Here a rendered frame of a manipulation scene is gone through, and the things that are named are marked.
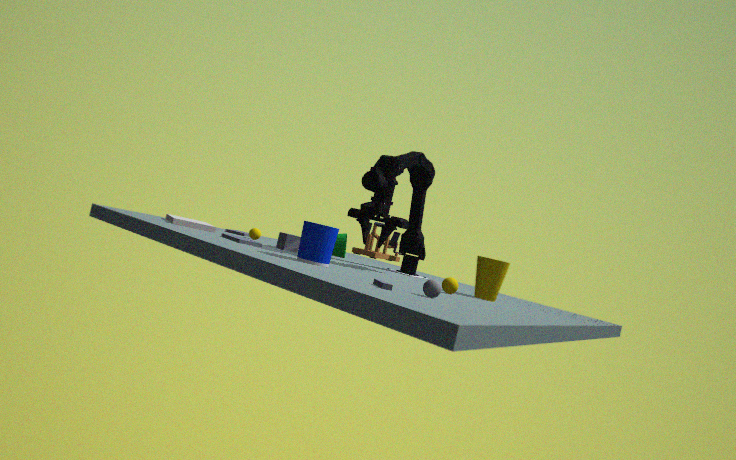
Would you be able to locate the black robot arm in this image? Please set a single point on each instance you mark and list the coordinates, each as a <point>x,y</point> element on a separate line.
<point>421,172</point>

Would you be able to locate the blue mug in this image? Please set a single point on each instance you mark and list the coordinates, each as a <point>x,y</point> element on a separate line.
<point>317,244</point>

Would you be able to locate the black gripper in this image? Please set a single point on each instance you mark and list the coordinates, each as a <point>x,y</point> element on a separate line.
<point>390,223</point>

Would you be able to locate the grey ball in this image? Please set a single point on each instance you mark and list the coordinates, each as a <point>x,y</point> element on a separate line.
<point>432,288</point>

